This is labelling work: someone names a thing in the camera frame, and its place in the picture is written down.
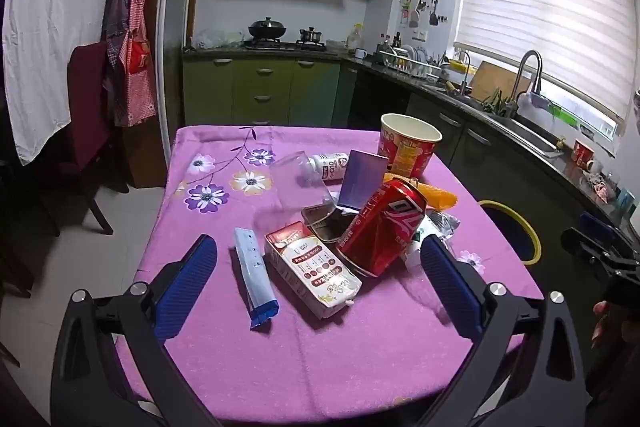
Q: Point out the green base cabinets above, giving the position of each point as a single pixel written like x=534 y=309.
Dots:
x=260 y=92

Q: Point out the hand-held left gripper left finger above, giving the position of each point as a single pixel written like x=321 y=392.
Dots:
x=187 y=287

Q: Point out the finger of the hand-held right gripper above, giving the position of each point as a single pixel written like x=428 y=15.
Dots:
x=577 y=242
x=597 y=223

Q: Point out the clear plastic cup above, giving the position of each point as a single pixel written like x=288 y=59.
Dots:
x=300 y=187

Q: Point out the red paper noodle bucket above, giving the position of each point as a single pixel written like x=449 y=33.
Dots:
x=407 y=152

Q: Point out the hanging kitchen utensils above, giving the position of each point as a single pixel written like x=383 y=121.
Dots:
x=425 y=9

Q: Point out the dish rack with dishes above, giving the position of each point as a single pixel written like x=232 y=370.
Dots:
x=410 y=59

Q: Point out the steel kitchen sink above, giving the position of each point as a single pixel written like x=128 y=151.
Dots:
x=530 y=132

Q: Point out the dark base cabinets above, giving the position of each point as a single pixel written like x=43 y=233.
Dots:
x=500 y=162

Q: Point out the white and red milk carton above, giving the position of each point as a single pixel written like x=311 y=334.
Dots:
x=310 y=272

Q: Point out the brown plastic tray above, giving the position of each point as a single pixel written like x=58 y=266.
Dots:
x=325 y=227

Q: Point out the orange snack wrapper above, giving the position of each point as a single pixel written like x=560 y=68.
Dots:
x=440 y=198

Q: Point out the red checkered apron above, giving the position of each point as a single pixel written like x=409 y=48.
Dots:
x=135 y=72

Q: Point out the white hanging cloth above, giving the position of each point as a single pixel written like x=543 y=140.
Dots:
x=45 y=57

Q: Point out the white plastic bottle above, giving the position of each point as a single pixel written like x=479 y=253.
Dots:
x=331 y=166

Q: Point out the white silver packet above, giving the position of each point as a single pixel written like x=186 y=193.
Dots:
x=440 y=224

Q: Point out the wooden cutting board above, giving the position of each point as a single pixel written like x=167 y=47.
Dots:
x=495 y=82

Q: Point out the yellow-rimmed trash bin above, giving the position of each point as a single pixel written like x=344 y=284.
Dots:
x=533 y=237

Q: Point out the gas stove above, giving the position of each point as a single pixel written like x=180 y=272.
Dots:
x=285 y=44

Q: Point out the blue and white wrapper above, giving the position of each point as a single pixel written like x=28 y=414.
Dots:
x=250 y=267

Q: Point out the purple floral tablecloth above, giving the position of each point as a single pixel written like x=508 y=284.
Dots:
x=325 y=357

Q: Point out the person's right hand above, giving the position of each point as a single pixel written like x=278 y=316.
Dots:
x=600 y=324

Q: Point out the black wok with lid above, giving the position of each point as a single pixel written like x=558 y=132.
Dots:
x=267 y=28

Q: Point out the dark red chair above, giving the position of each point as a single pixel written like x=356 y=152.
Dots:
x=90 y=107

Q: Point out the yellow oil bottle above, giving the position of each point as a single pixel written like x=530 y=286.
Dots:
x=355 y=39

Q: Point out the red soda can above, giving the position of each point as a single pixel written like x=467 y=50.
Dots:
x=380 y=227

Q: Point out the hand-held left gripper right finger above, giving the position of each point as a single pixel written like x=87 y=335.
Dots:
x=450 y=287

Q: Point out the red mug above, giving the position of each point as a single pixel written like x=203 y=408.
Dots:
x=581 y=153

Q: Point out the clear plastic bag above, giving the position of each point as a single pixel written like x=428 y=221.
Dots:
x=215 y=39

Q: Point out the white window blind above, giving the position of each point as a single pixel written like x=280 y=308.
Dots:
x=540 y=7

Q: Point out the small steel faucet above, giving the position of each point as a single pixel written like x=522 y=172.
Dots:
x=466 y=69

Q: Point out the purple box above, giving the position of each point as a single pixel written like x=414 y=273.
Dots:
x=362 y=182

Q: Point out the tall steel faucet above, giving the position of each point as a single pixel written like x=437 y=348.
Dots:
x=536 y=72

